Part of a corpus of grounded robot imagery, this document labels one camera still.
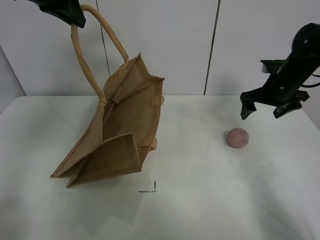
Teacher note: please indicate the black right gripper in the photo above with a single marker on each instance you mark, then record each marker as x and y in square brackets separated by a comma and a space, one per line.
[282, 88]

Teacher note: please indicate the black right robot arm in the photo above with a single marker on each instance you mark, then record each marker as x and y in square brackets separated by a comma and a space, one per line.
[306, 45]

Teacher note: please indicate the pink peach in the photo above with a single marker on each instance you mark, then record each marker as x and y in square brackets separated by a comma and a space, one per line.
[237, 138]

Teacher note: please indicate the brown linen tote bag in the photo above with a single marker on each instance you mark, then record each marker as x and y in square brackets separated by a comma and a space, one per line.
[123, 129]

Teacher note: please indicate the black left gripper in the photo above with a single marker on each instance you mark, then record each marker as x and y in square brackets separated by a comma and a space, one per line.
[69, 11]

